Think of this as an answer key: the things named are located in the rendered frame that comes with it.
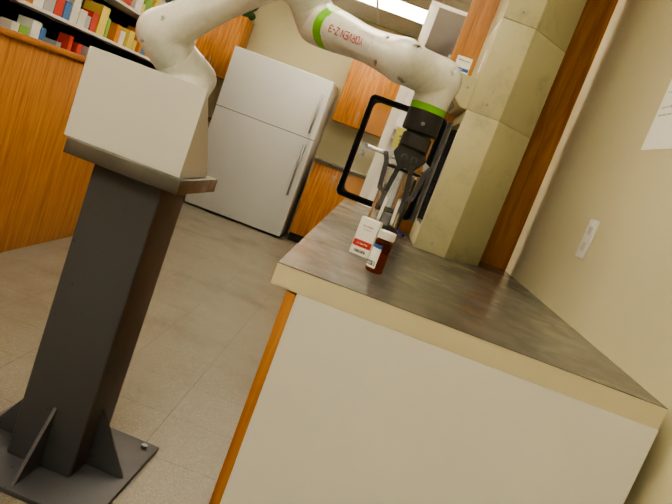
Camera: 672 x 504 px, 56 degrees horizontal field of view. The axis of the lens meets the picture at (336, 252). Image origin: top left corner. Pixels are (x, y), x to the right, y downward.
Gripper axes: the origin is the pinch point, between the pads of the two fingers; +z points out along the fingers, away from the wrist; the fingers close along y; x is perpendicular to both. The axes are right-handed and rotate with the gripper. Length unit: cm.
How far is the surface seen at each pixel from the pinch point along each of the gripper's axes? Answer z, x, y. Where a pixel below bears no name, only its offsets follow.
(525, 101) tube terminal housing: -46, -52, -30
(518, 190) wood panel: -20, -83, -45
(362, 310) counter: 14, 59, -1
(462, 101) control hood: -38, -45, -10
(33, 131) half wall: 37, -160, 184
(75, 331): 62, -1, 68
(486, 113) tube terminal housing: -37, -45, -19
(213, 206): 96, -531, 170
